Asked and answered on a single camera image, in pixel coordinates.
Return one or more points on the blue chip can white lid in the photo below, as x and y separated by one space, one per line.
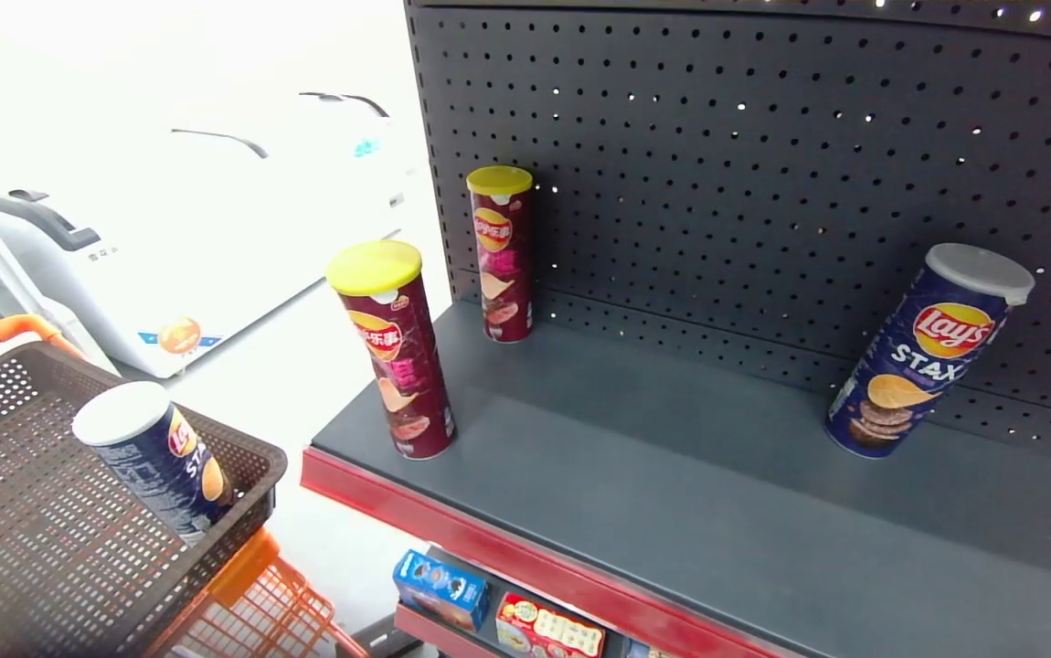
164 457
918 366

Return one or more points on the orange shopping cart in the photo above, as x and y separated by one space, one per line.
32 512

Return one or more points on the white chest freezer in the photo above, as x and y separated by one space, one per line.
178 238

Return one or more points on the maroon chip can yellow lid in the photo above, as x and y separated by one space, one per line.
503 265
399 366

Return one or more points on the black shop shelf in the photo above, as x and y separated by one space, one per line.
672 475

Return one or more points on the blue snack box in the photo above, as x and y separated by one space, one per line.
441 588

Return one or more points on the red and white snack box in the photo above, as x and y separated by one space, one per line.
548 629

